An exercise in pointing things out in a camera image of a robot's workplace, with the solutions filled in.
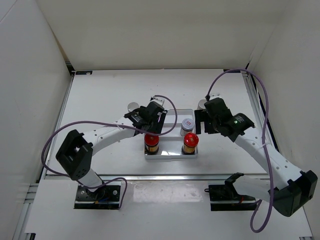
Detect white plastic organizer tray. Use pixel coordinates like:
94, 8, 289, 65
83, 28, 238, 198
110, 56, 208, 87
144, 109, 198, 161

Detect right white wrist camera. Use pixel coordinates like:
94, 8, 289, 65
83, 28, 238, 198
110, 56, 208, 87
209, 93, 221, 100

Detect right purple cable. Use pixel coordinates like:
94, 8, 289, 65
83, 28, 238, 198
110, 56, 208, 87
204, 68, 273, 233

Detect aluminium rail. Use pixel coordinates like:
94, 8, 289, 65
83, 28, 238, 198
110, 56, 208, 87
36, 73, 75, 184
241, 71, 279, 151
42, 173, 269, 181

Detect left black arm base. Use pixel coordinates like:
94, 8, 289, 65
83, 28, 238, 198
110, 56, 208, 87
73, 177, 128, 210

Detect left black table label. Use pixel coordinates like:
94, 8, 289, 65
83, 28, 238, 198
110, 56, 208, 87
75, 70, 93, 75

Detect black table label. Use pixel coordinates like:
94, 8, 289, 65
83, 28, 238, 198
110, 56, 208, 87
75, 70, 93, 75
223, 68, 241, 73

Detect front aluminium rail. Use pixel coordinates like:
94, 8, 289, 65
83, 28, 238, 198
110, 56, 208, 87
42, 173, 269, 181

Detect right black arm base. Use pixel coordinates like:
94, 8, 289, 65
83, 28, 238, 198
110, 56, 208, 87
204, 172, 258, 212

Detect left aluminium rail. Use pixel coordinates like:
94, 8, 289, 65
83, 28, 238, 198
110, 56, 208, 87
36, 73, 75, 184

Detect white-lid small jar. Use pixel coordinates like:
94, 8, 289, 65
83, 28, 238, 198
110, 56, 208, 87
180, 118, 195, 137

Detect right black table label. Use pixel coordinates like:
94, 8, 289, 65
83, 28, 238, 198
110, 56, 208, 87
223, 68, 241, 73

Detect red-lid sauce jar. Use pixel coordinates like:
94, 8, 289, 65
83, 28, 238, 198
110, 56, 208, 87
144, 134, 160, 154
181, 132, 199, 155

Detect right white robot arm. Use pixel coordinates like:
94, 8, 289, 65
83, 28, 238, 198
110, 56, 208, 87
194, 97, 318, 217

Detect silver-lid shaker bottle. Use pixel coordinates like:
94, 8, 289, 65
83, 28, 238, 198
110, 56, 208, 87
127, 102, 140, 112
197, 99, 207, 110

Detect right aluminium rail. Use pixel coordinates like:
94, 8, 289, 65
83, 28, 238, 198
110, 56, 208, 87
241, 71, 279, 151

